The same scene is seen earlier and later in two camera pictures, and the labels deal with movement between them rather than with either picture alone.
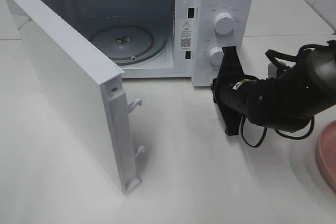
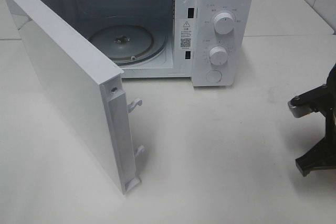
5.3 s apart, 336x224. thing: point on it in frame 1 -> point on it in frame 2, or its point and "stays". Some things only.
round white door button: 211,75 stays
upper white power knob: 223,23 stays
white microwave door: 92,86 stays
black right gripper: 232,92 -> 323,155
